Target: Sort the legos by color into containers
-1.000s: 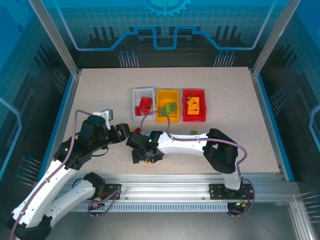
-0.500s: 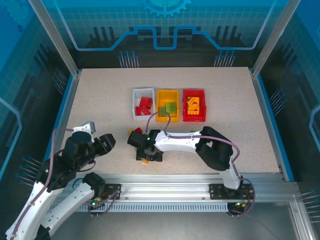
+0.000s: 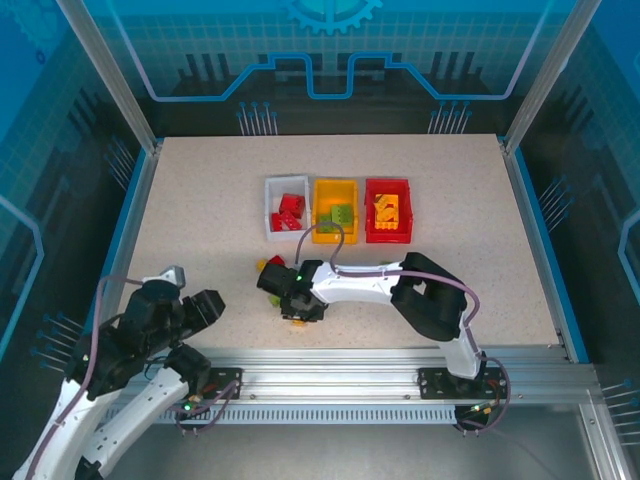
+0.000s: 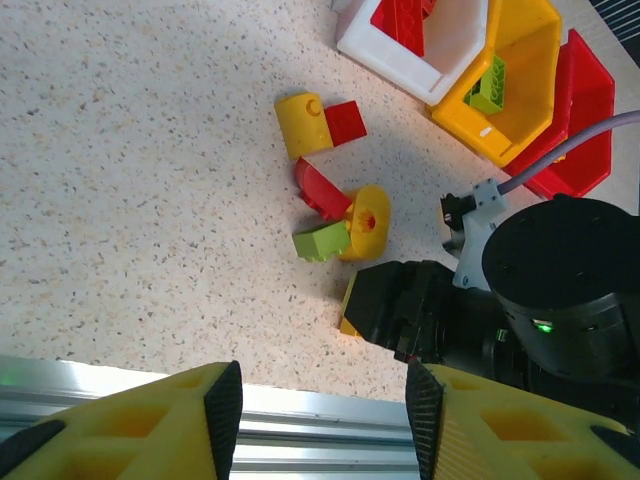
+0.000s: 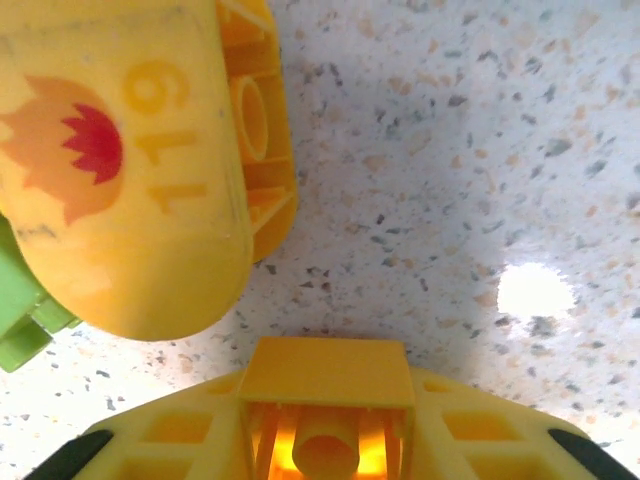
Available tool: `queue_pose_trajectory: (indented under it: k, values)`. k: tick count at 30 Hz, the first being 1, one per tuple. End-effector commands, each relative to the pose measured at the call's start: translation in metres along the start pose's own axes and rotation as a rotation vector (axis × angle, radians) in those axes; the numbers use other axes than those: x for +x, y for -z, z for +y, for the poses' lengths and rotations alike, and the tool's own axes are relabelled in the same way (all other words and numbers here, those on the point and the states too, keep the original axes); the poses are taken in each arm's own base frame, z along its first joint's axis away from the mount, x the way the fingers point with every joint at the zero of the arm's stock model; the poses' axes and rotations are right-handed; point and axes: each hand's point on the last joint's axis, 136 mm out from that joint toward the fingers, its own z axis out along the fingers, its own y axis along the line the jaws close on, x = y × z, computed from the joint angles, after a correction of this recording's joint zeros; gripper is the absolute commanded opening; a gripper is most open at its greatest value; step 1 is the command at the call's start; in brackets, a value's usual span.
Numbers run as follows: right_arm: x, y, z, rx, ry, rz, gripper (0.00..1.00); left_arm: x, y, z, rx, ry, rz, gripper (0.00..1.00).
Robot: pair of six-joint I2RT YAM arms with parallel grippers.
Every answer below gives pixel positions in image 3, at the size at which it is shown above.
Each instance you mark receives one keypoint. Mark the long red lego brick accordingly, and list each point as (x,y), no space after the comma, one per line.
(291,221)

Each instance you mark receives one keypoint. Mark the aluminium side rail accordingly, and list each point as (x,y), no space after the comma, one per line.
(126,250)

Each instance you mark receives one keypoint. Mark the green lego plate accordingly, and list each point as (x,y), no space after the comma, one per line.
(342,214)

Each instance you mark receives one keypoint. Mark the small yellow lego brick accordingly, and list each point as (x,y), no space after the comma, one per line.
(261,264)

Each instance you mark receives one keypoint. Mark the small green lego brick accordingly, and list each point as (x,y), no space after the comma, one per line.
(323,220)
(274,300)

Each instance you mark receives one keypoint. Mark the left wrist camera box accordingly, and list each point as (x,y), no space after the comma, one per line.
(172,276)

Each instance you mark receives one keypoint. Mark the small red lego brick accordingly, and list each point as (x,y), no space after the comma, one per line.
(276,260)

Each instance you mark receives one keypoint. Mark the aluminium frame post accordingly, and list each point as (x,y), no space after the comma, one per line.
(113,75)
(545,75)

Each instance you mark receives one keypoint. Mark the round yellow lego piece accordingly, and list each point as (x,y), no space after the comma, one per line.
(386,214)

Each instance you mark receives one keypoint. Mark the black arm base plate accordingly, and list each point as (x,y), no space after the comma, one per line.
(227,380)
(432,385)

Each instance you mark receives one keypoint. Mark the blue table edge strip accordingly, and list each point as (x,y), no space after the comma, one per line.
(546,250)
(114,250)

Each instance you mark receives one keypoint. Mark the white plastic bin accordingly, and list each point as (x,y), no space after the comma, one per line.
(274,195)

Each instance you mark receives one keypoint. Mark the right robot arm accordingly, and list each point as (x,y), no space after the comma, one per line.
(350,287)

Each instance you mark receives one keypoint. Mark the steel sheet panel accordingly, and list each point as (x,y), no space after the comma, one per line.
(325,455)

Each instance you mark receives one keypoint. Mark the aluminium front rail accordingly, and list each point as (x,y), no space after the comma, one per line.
(325,375)

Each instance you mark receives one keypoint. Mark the red plastic bin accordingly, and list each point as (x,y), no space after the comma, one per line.
(407,210)

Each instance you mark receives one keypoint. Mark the orange-yellow lego brick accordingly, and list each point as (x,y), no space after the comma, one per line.
(300,324)

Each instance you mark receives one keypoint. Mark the yellow plastic bin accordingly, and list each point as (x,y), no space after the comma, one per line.
(325,197)

